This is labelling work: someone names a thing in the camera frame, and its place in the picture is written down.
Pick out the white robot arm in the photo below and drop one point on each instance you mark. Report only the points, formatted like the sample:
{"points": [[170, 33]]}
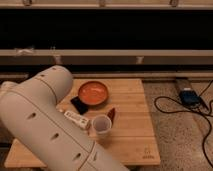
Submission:
{"points": [[28, 111]]}

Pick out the orange bowl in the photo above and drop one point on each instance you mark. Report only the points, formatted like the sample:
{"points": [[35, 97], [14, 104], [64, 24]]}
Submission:
{"points": [[93, 93]]}

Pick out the red chili pepper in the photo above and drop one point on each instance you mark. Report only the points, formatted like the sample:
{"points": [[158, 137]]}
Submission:
{"points": [[111, 114]]}

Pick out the wooden table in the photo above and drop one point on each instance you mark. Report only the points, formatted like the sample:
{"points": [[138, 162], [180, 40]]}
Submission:
{"points": [[131, 140]]}

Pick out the black rectangular block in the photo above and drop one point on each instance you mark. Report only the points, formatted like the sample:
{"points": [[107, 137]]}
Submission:
{"points": [[79, 105]]}

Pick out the translucent plastic cup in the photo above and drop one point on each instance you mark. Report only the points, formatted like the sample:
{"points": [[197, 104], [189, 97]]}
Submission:
{"points": [[102, 125]]}

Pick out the blue power adapter box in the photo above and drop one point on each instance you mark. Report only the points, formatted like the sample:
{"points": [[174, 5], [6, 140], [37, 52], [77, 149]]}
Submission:
{"points": [[189, 97]]}

